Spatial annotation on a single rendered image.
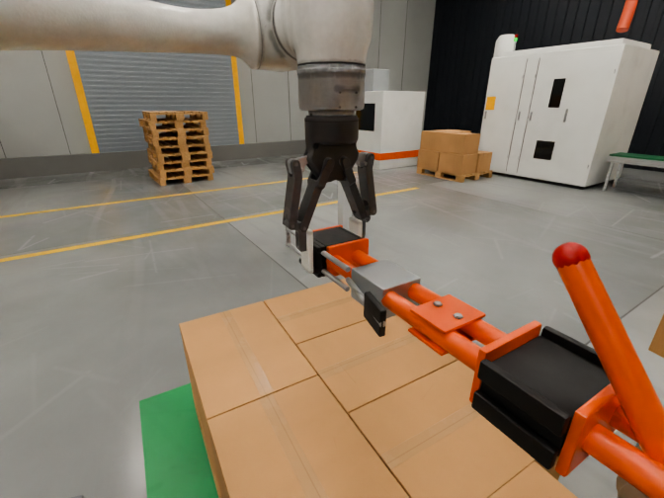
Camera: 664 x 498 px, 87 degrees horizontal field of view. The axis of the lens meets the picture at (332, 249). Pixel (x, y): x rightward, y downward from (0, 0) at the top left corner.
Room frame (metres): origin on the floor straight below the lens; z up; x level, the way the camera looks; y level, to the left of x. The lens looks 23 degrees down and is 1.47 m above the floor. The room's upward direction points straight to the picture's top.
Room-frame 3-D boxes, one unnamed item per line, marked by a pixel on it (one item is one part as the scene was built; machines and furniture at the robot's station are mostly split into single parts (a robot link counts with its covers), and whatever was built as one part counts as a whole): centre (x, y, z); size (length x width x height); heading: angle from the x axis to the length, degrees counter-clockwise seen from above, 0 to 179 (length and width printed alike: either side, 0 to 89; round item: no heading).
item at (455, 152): (7.65, -2.64, 0.45); 1.21 x 1.02 x 0.90; 33
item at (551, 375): (0.22, -0.18, 1.25); 0.10 x 0.08 x 0.06; 121
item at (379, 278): (0.41, -0.07, 1.24); 0.07 x 0.07 x 0.04; 31
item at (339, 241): (0.53, -0.01, 1.24); 0.08 x 0.07 x 0.05; 31
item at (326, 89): (0.52, 0.00, 1.48); 0.09 x 0.09 x 0.06
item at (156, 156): (7.38, 3.16, 0.65); 1.29 x 1.10 x 1.30; 33
